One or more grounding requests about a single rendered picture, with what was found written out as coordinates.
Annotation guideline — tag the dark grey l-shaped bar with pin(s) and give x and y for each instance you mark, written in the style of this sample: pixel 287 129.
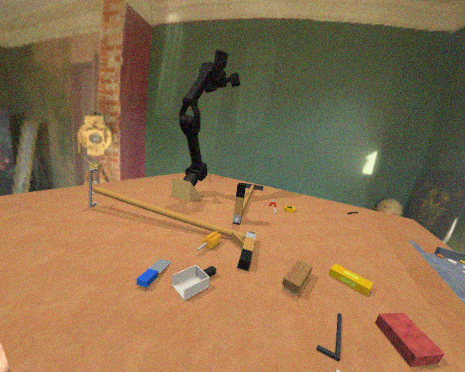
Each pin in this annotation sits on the dark grey l-shaped bar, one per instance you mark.
pixel 337 354

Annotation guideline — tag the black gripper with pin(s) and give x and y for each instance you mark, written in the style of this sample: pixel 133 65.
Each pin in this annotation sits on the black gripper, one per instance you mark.
pixel 234 79

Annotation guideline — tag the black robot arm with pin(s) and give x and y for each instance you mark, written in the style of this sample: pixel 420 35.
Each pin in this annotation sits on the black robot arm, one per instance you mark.
pixel 191 125

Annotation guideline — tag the yellow spirit level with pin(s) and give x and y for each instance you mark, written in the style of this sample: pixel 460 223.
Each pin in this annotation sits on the yellow spirit level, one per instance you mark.
pixel 352 280

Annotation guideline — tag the red rectangular block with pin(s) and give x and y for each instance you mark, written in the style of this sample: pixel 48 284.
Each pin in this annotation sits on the red rectangular block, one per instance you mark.
pixel 411 343

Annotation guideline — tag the white open tray with black handle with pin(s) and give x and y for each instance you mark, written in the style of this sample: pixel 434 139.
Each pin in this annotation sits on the white open tray with black handle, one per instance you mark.
pixel 192 280

